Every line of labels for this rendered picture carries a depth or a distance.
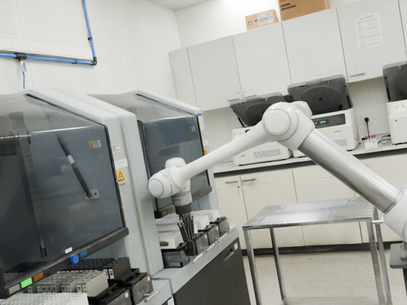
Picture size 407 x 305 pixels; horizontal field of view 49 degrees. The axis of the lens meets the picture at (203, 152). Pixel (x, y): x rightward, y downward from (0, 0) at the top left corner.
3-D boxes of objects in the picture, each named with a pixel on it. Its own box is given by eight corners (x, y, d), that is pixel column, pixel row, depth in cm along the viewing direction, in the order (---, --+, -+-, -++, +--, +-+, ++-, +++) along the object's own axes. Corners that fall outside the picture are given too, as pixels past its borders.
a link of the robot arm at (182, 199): (166, 195, 199) (169, 208, 200) (185, 192, 196) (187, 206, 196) (175, 190, 208) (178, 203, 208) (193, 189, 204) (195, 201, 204)
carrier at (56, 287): (75, 287, 168) (72, 272, 168) (79, 287, 167) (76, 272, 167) (53, 300, 157) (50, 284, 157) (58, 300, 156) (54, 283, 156)
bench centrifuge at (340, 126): (292, 159, 411) (280, 85, 408) (305, 151, 468) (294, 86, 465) (356, 150, 389) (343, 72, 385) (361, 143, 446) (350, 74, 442)
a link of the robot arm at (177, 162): (174, 190, 208) (162, 196, 196) (168, 158, 208) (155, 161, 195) (195, 187, 205) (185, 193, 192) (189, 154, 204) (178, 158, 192)
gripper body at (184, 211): (179, 203, 207) (183, 222, 208) (171, 207, 200) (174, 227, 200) (194, 201, 204) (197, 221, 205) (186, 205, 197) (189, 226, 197)
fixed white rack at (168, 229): (138, 244, 227) (135, 232, 226) (148, 238, 236) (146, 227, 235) (190, 241, 214) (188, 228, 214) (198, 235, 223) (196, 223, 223)
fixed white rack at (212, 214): (166, 227, 254) (164, 217, 254) (174, 223, 263) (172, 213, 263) (214, 224, 242) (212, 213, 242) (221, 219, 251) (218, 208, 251)
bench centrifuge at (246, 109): (232, 167, 437) (221, 101, 433) (254, 158, 492) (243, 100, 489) (288, 160, 412) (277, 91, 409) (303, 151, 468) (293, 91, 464)
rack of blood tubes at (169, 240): (120, 254, 213) (118, 241, 212) (132, 247, 222) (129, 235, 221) (175, 251, 200) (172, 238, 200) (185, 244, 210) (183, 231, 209)
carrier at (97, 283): (104, 287, 162) (101, 270, 162) (109, 286, 161) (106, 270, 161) (84, 300, 152) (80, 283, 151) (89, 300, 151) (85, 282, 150)
